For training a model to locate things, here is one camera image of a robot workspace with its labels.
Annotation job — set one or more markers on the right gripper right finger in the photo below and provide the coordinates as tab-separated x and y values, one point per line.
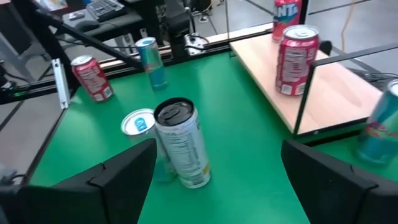
326	186

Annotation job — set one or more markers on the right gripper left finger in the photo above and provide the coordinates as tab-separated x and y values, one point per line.
118	186

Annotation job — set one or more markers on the red Coca-Cola can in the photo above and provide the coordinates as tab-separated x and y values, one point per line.
91	79
295	62

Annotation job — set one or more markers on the red Fanta soda can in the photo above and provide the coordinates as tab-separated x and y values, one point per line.
284	18

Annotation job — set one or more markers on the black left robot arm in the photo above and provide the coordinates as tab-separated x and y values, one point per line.
178	28

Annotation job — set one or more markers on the green table mat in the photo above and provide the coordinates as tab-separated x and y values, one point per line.
248	155

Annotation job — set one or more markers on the wooden tray board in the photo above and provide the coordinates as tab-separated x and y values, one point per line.
342	102

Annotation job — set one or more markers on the black desk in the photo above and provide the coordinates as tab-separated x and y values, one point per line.
124	23

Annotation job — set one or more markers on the black keyboard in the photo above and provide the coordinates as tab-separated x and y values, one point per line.
104	9

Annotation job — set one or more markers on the silver bracket bar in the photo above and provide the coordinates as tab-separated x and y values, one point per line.
61	84

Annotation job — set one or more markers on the black aluminium table frame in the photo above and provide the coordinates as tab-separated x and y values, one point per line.
93	40

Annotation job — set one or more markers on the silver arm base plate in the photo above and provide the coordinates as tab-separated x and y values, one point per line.
191	43

